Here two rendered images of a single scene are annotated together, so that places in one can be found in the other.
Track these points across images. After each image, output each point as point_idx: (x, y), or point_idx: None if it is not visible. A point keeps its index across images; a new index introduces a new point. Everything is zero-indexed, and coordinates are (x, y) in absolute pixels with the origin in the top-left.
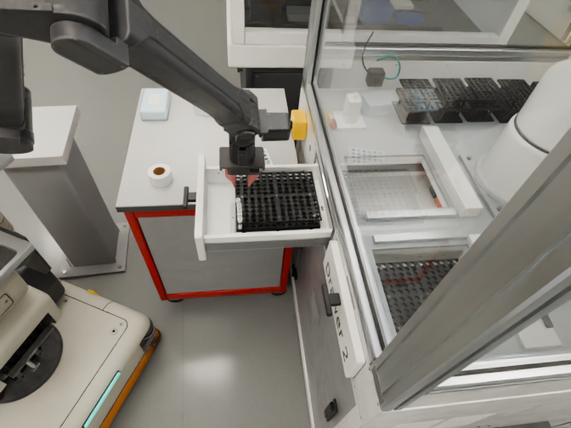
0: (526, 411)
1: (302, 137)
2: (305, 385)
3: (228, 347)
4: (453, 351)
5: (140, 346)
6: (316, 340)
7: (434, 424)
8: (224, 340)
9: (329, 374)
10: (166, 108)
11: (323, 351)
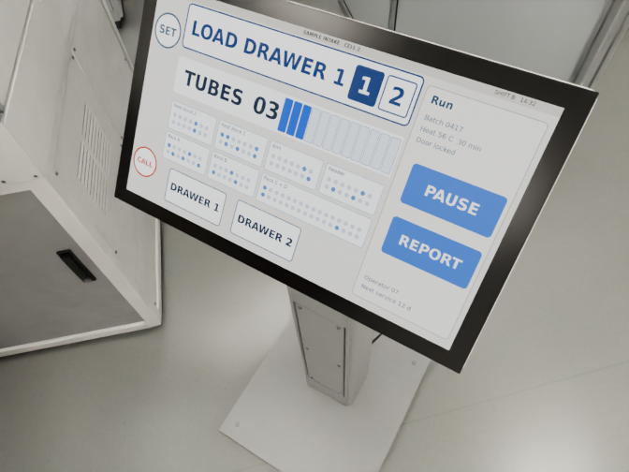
0: (93, 86)
1: None
2: (83, 340)
3: (16, 458)
4: None
5: None
6: (1, 294)
7: (93, 157)
8: (4, 467)
9: (33, 263)
10: None
11: (7, 274)
